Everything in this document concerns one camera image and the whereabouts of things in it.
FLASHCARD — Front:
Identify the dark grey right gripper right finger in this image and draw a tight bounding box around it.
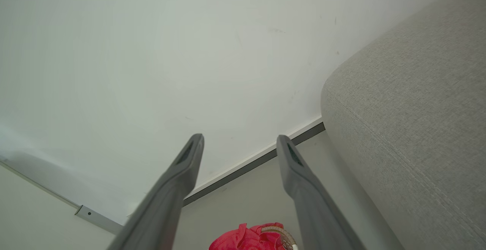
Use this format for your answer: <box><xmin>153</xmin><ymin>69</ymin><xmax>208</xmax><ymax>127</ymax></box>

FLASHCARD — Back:
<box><xmin>276</xmin><ymin>135</ymin><xmax>366</xmax><ymax>250</ymax></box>

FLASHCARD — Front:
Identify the dark baseboard strip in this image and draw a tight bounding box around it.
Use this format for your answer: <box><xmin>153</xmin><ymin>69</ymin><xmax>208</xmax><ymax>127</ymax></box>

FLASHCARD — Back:
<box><xmin>182</xmin><ymin>118</ymin><xmax>326</xmax><ymax>207</ymax></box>

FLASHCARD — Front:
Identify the white laundry basket brown rim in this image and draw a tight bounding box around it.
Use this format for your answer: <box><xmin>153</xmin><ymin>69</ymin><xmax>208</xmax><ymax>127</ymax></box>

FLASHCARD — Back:
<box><xmin>261</xmin><ymin>226</ymin><xmax>298</xmax><ymax>250</ymax></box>

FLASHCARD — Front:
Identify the red clothing item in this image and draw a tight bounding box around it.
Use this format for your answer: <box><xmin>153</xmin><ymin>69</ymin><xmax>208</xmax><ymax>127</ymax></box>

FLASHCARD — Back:
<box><xmin>208</xmin><ymin>222</ymin><xmax>289</xmax><ymax>250</ymax></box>

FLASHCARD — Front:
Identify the grey metal bar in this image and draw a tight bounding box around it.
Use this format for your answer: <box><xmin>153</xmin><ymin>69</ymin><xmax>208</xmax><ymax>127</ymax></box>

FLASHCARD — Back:
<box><xmin>75</xmin><ymin>205</ymin><xmax>124</xmax><ymax>235</ymax></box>

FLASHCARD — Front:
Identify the light grey fabric sofa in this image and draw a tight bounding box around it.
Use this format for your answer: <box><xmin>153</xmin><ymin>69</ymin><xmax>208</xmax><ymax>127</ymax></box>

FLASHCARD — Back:
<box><xmin>321</xmin><ymin>0</ymin><xmax>486</xmax><ymax>250</ymax></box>

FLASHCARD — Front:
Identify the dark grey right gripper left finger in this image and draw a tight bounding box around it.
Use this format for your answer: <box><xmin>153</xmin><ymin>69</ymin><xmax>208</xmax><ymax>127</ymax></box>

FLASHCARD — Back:
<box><xmin>107</xmin><ymin>134</ymin><xmax>205</xmax><ymax>250</ymax></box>

